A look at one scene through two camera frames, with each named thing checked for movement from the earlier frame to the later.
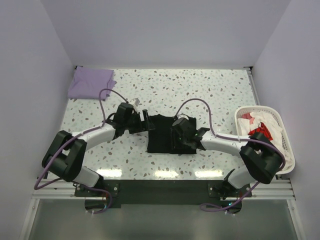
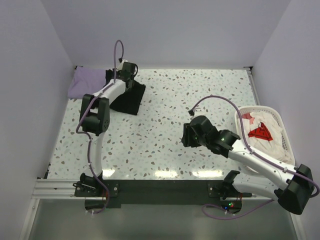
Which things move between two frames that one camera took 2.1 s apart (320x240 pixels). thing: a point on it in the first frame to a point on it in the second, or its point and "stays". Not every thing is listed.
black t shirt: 164,138 to 129,102
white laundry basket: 250,120 stays
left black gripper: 142,126 to 118,72
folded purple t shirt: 87,83 stays
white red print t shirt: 253,123 stays
